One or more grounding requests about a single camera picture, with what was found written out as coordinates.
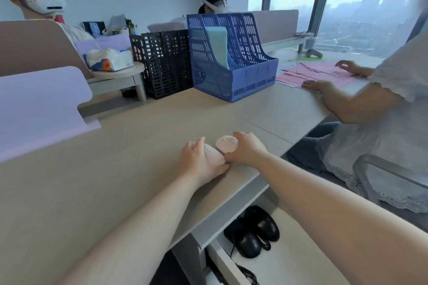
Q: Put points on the person's right hand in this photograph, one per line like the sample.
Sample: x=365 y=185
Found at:
x=249 y=151

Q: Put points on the person's left hand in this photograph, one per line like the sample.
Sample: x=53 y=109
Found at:
x=197 y=161

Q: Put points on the person's left thumb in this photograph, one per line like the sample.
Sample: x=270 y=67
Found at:
x=219 y=169

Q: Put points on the person's right thumb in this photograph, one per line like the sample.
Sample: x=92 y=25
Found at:
x=231 y=156

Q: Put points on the pink computer mouse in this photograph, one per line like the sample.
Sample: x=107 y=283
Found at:
x=215 y=156

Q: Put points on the pink round mouse cover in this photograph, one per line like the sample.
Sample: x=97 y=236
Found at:
x=226 y=143

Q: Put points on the person's right forearm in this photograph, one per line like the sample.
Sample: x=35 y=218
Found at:
x=337 y=214

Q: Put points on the person's left forearm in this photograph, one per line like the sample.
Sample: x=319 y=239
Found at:
x=133 y=231

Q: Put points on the blue plastic file holder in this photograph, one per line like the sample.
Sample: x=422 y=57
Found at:
x=240 y=77

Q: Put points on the white drawer cabinet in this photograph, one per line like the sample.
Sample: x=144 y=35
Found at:
x=217 y=261

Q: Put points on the light blue folder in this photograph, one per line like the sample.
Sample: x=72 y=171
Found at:
x=217 y=47

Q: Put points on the black plastic file holder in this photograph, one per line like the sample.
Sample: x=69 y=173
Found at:
x=163 y=64

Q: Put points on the spread of pink paper sheets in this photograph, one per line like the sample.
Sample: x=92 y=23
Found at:
x=311 y=72

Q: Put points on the white handheld controller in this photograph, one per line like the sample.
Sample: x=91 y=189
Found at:
x=314 y=53

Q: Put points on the grey chair armrest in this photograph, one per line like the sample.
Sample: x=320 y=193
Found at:
x=377 y=166

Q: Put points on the white tissue pack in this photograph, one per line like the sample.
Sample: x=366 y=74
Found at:
x=110 y=60

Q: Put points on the purple box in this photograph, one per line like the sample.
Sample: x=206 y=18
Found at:
x=110 y=42

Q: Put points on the purple desk divider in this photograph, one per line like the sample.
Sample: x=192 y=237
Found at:
x=36 y=107

